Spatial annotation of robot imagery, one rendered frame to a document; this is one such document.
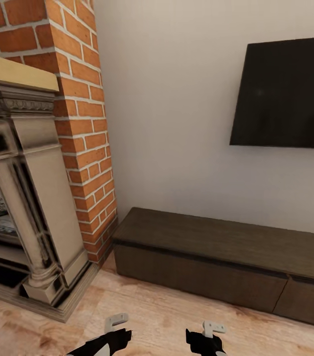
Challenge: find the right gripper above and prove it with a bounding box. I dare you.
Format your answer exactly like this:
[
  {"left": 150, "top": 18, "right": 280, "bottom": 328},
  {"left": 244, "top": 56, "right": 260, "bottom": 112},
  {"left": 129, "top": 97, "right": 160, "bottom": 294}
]
[{"left": 186, "top": 329, "right": 222, "bottom": 356}]

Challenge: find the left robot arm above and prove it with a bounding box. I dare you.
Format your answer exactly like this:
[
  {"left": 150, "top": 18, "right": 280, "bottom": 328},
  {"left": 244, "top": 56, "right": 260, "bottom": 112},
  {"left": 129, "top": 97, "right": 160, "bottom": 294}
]
[{"left": 65, "top": 313, "right": 132, "bottom": 356}]

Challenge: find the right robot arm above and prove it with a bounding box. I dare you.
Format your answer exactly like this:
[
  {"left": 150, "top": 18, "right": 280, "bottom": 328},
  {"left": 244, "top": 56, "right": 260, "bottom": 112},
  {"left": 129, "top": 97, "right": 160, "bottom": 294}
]
[{"left": 186, "top": 320, "right": 228, "bottom": 356}]

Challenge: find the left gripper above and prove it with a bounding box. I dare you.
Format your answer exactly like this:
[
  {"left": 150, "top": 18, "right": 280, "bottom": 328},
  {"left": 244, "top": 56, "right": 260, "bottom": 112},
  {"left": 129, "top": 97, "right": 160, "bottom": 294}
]
[{"left": 105, "top": 329, "right": 132, "bottom": 356}]

